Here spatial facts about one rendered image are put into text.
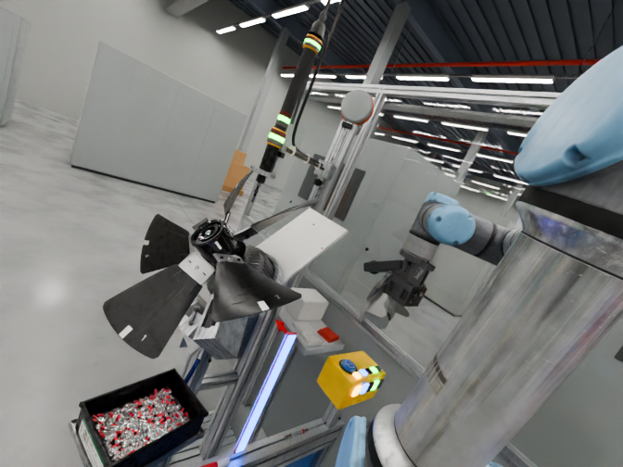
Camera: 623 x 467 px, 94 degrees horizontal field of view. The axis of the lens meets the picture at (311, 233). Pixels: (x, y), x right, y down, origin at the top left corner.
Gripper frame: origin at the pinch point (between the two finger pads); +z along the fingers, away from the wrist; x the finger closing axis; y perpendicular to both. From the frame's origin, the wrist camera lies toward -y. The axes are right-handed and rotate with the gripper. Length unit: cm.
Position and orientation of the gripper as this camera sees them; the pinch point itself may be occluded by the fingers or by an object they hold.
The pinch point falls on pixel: (373, 318)
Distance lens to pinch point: 81.0
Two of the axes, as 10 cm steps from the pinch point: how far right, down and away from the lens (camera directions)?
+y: 5.7, 4.0, -7.2
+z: -3.9, 9.0, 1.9
